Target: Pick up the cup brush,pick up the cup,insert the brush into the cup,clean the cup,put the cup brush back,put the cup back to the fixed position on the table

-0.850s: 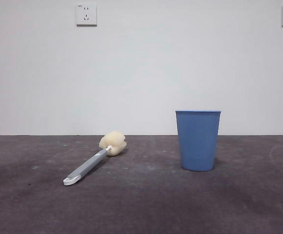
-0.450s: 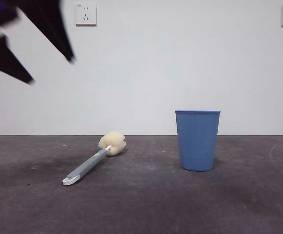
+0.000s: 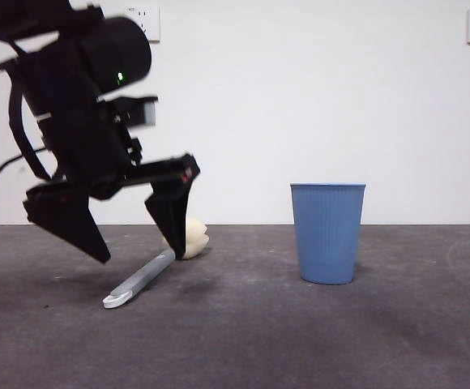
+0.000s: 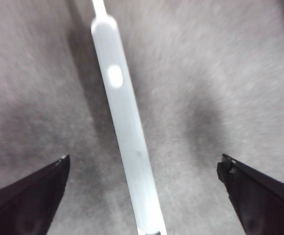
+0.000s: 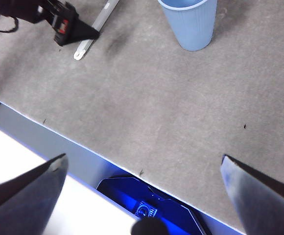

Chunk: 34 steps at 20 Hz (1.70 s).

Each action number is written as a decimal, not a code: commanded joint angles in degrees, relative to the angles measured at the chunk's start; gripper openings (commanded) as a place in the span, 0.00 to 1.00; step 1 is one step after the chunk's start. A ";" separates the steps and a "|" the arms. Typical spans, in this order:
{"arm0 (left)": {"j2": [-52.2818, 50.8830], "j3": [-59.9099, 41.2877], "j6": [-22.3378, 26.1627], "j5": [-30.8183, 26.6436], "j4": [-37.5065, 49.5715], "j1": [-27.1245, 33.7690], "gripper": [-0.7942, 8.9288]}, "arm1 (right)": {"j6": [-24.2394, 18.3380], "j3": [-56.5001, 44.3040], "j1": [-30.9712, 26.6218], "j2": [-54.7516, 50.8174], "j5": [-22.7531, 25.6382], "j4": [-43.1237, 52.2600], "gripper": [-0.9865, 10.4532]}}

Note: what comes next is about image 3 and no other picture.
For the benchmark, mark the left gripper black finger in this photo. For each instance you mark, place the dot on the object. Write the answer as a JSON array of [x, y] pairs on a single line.
[[73, 223], [172, 219]]

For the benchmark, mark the blue ribbed plastic cup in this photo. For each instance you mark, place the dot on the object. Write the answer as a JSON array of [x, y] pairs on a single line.
[[328, 235]]

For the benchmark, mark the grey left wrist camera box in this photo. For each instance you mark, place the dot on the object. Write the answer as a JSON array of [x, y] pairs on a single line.
[[142, 113]]

